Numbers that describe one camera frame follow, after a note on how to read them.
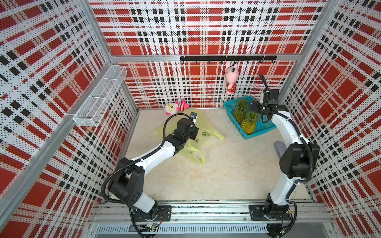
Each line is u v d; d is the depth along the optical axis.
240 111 0.99
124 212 0.75
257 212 0.73
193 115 0.74
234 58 0.89
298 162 0.49
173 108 1.14
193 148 0.84
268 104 0.69
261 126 1.10
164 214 0.74
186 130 0.68
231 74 0.91
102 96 0.78
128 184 0.44
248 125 0.97
